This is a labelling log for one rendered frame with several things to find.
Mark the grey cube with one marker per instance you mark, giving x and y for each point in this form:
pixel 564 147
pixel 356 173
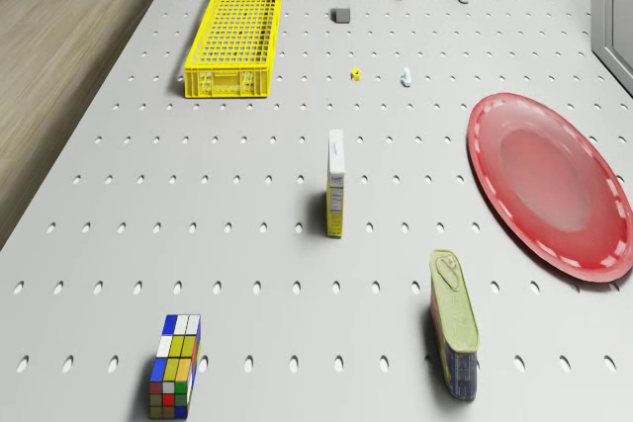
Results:
pixel 340 16

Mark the white and yellow box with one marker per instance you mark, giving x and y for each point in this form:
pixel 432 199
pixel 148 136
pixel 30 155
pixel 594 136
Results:
pixel 335 180

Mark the small yellow nut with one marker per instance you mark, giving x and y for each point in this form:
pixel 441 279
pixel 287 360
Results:
pixel 356 75

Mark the yellow basket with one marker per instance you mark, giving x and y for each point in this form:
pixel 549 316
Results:
pixel 225 87

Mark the white bolt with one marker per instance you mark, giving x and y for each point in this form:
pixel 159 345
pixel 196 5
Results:
pixel 406 78

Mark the flat-sided can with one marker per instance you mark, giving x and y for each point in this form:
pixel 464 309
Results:
pixel 454 323

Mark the puzzle cube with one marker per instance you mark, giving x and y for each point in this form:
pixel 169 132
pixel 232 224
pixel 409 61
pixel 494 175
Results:
pixel 174 367

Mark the red plate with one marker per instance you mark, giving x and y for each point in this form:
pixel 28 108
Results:
pixel 549 185

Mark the white cabinet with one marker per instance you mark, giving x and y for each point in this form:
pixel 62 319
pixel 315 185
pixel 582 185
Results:
pixel 615 12

